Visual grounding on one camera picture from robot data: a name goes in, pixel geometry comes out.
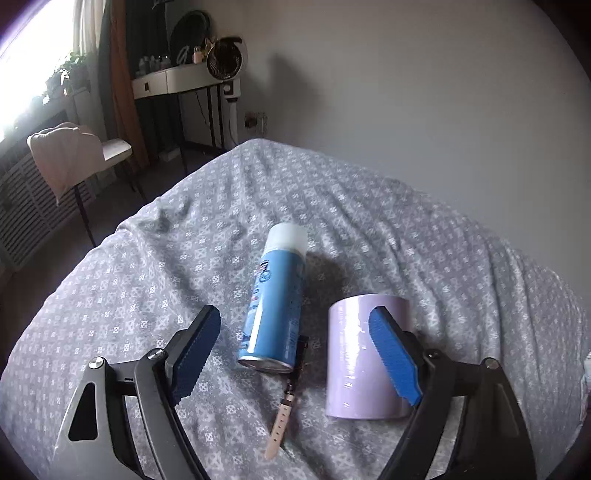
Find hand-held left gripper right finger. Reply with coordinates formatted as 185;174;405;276
368;306;539;480

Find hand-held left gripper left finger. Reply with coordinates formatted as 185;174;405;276
48;305;221;480

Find lilac cylinder container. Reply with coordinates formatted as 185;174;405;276
325;295;419;422

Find blue spray can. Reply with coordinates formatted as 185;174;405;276
237;222;308;374

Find beige strap wristwatch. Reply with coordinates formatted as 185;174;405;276
264;336;309;460

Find grey patterned bedsheet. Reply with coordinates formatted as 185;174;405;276
0;137;591;480

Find white chair with black legs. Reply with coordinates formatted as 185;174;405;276
69;137;148;247

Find white radiator cover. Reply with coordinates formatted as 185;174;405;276
0;138;98;273

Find brown curtain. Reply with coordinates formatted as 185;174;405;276
108;0;151;169

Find white console table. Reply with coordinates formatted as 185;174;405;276
131;62;232;176

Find row of small bottles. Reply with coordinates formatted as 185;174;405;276
137;54;171;75

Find white standing fan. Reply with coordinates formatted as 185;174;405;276
206;38;249;144

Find green potted plants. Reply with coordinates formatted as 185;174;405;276
44;52;90;100

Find round black mirror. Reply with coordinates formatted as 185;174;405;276
170;10;213;65

